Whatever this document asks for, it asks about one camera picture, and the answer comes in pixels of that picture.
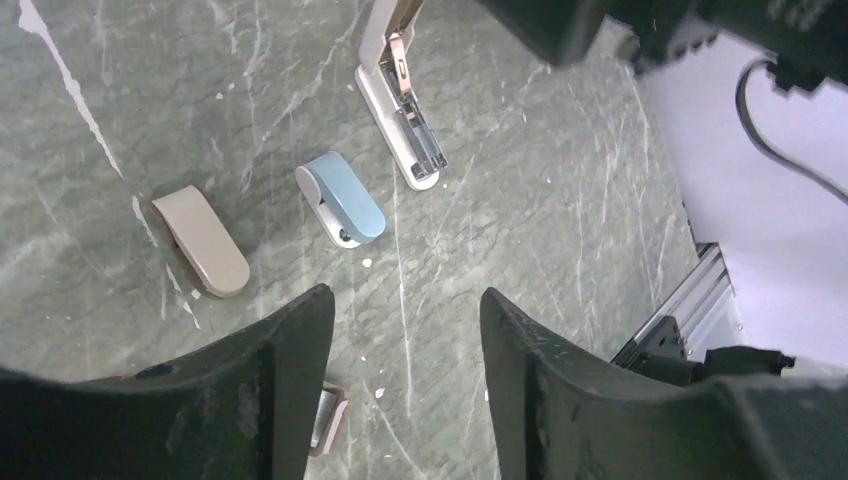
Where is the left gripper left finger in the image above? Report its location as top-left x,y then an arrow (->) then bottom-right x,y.
1,284 -> 335,479

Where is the aluminium frame rail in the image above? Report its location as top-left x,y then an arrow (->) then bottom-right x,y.
612,243 -> 746,368

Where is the staple box tray with staples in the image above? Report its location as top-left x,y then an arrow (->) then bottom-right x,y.
309,381 -> 349,457

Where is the blue mini stapler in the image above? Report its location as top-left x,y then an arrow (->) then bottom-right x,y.
295,151 -> 386,249

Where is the beige stapler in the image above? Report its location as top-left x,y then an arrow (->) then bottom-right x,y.
152,185 -> 251,298

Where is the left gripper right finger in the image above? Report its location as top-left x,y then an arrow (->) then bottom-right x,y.
480,288 -> 847,479

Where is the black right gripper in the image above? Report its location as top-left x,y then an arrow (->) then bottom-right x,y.
482,0 -> 847,92

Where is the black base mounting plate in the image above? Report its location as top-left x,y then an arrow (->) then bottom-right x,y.
611,315 -> 796,387

